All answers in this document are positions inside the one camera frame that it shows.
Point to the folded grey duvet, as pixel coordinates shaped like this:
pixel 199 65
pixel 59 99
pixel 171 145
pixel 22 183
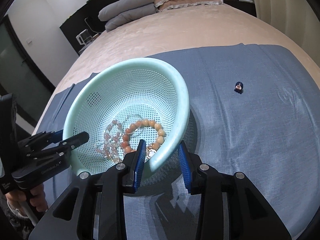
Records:
pixel 125 11

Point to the cream curtain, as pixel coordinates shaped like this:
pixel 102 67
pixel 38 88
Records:
pixel 296 19

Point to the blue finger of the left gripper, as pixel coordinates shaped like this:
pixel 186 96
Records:
pixel 60 149
pixel 40 140

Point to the dark framed glass door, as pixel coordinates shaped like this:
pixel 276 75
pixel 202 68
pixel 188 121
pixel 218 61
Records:
pixel 22 77

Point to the mint green perforated basket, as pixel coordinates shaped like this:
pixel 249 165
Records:
pixel 134 90

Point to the black headboard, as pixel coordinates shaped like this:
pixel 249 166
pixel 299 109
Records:
pixel 84 18

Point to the left hand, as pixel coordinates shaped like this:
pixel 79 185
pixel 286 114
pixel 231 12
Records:
pixel 38 199

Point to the beige plush bedspread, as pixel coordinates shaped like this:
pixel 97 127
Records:
pixel 191 27

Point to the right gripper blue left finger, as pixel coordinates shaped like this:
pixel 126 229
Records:
pixel 131 169

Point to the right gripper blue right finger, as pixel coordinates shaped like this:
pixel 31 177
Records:
pixel 192 170

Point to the white electric kettle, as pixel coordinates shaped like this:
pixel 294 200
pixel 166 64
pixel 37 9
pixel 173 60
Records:
pixel 84 38

